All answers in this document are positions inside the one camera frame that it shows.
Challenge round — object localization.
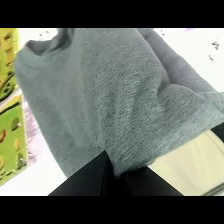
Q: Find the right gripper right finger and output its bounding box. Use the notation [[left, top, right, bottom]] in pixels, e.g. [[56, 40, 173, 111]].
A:
[[116, 165, 184, 197]]

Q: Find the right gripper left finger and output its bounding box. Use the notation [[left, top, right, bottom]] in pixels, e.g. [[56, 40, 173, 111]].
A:
[[48, 150, 123, 197]]

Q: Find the grey T-shirt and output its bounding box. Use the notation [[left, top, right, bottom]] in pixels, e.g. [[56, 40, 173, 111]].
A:
[[14, 28, 224, 180]]

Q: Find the beige garment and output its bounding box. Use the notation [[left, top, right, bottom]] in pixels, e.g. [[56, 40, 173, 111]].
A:
[[147, 129, 224, 197]]

